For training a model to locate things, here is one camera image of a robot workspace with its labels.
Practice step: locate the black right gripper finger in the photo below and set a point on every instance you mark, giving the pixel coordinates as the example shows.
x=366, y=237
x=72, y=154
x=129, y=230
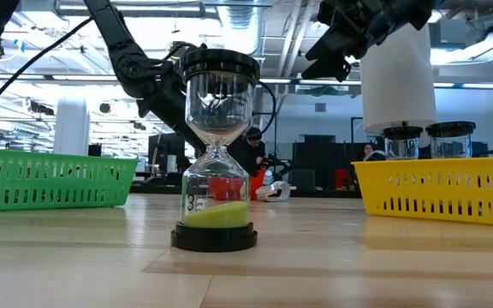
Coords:
x=330, y=68
x=332, y=47

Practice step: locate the blue sand hourglass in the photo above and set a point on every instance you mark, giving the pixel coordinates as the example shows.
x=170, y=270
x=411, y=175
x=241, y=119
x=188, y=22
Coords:
x=402, y=132

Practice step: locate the white plastic bag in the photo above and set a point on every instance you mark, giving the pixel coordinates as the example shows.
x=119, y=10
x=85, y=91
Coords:
x=278, y=190

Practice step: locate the hourglass with black caps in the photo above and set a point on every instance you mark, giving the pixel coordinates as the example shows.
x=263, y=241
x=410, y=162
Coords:
x=450, y=128

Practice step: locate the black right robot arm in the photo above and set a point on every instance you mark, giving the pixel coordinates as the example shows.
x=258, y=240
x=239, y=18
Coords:
x=419, y=10

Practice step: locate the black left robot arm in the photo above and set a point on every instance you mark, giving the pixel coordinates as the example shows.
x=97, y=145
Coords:
x=114, y=43

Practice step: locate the table lamp with wooden base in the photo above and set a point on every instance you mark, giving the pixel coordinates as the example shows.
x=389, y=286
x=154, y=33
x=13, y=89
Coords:
x=396, y=85

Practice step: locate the person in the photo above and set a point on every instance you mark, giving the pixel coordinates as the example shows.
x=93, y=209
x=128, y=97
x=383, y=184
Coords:
x=366, y=150
x=246, y=154

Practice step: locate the red plastic basket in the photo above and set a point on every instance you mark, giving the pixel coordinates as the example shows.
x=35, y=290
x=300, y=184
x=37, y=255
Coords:
x=257, y=184

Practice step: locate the yellow plastic basket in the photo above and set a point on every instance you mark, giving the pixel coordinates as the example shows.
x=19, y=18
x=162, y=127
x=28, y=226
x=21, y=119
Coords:
x=422, y=193

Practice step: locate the black computer monitor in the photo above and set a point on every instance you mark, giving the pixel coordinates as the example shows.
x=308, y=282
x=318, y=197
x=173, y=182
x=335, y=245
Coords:
x=165, y=149

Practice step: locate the white building column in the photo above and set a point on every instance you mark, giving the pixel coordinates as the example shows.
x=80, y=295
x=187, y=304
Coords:
x=71, y=128

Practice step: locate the green plastic basket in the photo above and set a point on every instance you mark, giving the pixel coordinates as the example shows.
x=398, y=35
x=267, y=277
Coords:
x=58, y=188

